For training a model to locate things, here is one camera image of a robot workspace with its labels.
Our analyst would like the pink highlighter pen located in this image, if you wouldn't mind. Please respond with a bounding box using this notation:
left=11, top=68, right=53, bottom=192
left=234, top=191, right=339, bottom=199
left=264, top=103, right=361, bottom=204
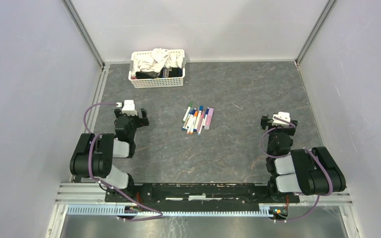
left=204, top=108, right=214, bottom=130

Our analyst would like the blue capped marker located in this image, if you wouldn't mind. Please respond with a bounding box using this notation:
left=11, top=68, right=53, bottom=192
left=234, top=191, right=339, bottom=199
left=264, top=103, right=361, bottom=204
left=193, top=105, right=203, bottom=132

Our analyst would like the pink thin marker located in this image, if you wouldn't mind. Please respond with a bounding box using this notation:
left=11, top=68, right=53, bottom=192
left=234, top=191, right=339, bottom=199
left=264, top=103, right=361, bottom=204
left=197, top=111, right=205, bottom=135

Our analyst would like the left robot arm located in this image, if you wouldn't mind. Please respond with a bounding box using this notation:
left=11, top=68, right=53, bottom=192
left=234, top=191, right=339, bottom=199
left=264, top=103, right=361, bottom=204
left=69, top=108, right=149, bottom=202

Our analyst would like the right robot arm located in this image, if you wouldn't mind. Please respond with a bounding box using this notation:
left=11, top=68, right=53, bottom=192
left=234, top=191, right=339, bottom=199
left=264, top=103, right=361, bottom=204
left=260, top=112, right=346, bottom=202

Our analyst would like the white plastic basket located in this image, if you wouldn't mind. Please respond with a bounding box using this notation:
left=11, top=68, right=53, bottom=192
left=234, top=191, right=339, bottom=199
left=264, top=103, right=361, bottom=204
left=128, top=48, right=186, bottom=89

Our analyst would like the black box in basket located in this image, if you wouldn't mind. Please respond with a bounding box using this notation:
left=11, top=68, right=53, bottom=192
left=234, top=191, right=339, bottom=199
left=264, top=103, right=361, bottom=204
left=135, top=67, right=183, bottom=79

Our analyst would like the green capped marker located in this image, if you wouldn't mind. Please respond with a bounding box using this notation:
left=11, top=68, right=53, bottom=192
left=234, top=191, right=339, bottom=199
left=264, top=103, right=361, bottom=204
left=182, top=102, right=192, bottom=123

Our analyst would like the orange capped marker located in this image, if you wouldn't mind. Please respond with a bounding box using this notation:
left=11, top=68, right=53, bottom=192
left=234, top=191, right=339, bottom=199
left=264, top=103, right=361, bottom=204
left=187, top=110, right=198, bottom=134

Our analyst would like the white crumpled cloth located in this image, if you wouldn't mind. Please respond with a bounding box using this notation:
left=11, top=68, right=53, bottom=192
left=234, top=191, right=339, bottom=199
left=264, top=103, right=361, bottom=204
left=130, top=48, right=185, bottom=76

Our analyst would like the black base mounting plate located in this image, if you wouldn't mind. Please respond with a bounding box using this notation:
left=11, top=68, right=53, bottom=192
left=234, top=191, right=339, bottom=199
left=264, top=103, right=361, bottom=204
left=105, top=183, right=300, bottom=214

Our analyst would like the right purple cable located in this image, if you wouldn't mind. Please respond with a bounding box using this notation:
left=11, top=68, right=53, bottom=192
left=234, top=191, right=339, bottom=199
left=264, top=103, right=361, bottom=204
left=259, top=117, right=334, bottom=224

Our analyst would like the purple cable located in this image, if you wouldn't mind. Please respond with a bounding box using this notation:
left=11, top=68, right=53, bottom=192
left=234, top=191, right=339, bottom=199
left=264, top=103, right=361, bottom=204
left=83, top=102, right=164, bottom=222
left=259, top=117, right=334, bottom=224

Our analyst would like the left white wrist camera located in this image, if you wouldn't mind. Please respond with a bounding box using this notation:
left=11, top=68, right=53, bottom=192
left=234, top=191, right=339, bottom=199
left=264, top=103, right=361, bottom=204
left=116, top=100, right=138, bottom=116

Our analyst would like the aluminium frame rail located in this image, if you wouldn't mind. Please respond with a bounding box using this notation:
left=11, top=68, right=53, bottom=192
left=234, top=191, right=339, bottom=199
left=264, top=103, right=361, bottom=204
left=55, top=183, right=353, bottom=218

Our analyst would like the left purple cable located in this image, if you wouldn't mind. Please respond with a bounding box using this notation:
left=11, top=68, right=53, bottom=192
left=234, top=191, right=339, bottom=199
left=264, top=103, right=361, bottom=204
left=83, top=102, right=164, bottom=222

